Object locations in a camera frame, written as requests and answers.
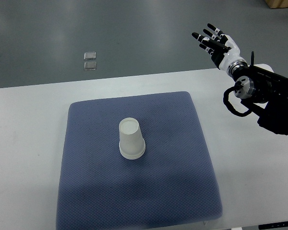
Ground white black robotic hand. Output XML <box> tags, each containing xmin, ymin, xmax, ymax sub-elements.
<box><xmin>192</xmin><ymin>23</ymin><xmax>247</xmax><ymax>75</ymax></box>

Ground white paper cup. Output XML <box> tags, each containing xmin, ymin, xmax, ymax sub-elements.
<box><xmin>120</xmin><ymin>149</ymin><xmax>145</xmax><ymax>160</ymax></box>
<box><xmin>119</xmin><ymin>117</ymin><xmax>146</xmax><ymax>155</ymax></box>

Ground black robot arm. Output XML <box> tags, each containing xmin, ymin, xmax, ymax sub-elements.
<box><xmin>223</xmin><ymin>62</ymin><xmax>288</xmax><ymax>136</ymax></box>

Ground wooden furniture corner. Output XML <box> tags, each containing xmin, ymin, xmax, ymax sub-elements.
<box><xmin>264</xmin><ymin>0</ymin><xmax>288</xmax><ymax>9</ymax></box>

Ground upper silver floor plate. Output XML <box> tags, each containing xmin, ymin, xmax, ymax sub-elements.
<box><xmin>84</xmin><ymin>51</ymin><xmax>96</xmax><ymax>60</ymax></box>

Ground silver floor plate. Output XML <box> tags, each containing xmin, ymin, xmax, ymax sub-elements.
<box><xmin>84</xmin><ymin>61</ymin><xmax>96</xmax><ymax>70</ymax></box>
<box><xmin>84</xmin><ymin>51</ymin><xmax>96</xmax><ymax>60</ymax></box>

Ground lower silver floor plate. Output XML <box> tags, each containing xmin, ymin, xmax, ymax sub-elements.
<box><xmin>84</xmin><ymin>61</ymin><xmax>96</xmax><ymax>70</ymax></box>

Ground white paper cup on mat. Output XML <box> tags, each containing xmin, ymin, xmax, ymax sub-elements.
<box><xmin>120</xmin><ymin>149</ymin><xmax>145</xmax><ymax>160</ymax></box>

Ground blue grey fabric mat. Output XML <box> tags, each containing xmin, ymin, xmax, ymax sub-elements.
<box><xmin>56</xmin><ymin>92</ymin><xmax>222</xmax><ymax>230</ymax></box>

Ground black table edge panel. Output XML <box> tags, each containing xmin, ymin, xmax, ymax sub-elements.
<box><xmin>258</xmin><ymin>221</ymin><xmax>288</xmax><ymax>230</ymax></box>

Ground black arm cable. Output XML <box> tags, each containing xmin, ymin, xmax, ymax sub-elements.
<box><xmin>222</xmin><ymin>86</ymin><xmax>252</xmax><ymax>117</ymax></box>

